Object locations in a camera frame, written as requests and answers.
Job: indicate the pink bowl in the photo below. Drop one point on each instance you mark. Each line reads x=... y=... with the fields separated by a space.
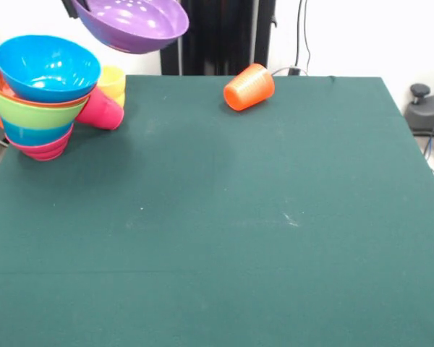
x=45 y=152

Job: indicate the large blue bowl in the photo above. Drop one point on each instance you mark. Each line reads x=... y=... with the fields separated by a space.
x=47 y=68

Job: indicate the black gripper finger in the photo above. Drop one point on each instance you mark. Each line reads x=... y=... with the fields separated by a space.
x=85 y=3
x=70 y=8

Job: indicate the purple bowl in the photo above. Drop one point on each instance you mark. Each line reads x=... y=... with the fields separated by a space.
x=137 y=25

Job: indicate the yellow cup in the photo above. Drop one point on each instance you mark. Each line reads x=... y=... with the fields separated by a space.
x=114 y=81

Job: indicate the dark green tablecloth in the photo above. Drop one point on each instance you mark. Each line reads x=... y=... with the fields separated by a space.
x=347 y=289

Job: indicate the pink cup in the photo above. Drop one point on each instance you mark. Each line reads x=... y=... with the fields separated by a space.
x=103 y=108

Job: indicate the small blue bowl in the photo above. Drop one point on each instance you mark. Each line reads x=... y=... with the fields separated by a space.
x=36 y=136

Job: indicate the orange cup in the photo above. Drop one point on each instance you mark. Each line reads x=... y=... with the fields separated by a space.
x=249 y=88

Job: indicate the green bowl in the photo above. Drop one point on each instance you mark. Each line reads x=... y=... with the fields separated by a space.
x=36 y=115

